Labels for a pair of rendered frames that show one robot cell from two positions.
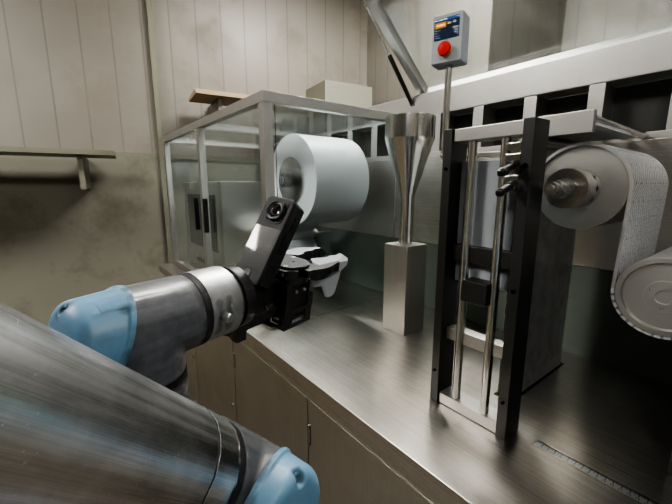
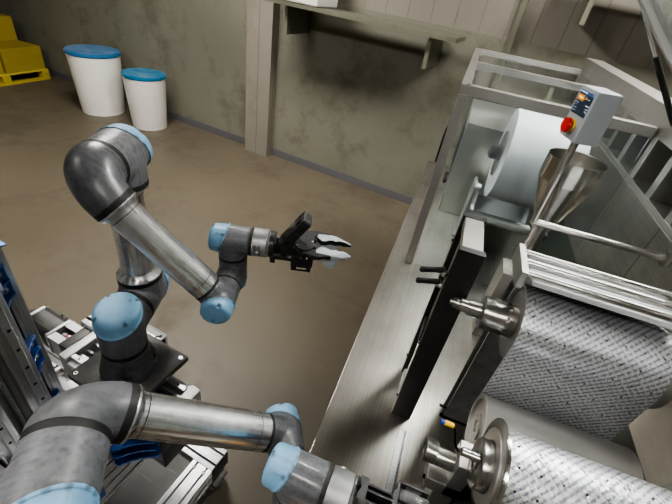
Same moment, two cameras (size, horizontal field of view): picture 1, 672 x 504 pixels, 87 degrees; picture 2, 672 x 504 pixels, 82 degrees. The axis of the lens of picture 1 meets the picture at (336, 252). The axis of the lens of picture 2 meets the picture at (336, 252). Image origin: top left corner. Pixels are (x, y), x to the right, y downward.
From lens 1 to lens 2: 0.78 m
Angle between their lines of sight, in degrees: 52
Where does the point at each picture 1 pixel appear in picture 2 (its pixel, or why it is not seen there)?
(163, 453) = (185, 276)
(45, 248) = (390, 106)
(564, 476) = (381, 445)
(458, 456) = (360, 391)
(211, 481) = (196, 288)
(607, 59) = not seen: outside the picture
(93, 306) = (216, 230)
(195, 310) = (243, 245)
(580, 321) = not seen: hidden behind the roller
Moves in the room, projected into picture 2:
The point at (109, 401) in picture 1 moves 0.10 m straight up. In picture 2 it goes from (176, 261) to (172, 223)
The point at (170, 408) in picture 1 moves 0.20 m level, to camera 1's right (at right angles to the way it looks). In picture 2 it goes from (192, 269) to (223, 328)
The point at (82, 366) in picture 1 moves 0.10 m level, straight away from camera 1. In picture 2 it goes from (174, 252) to (201, 231)
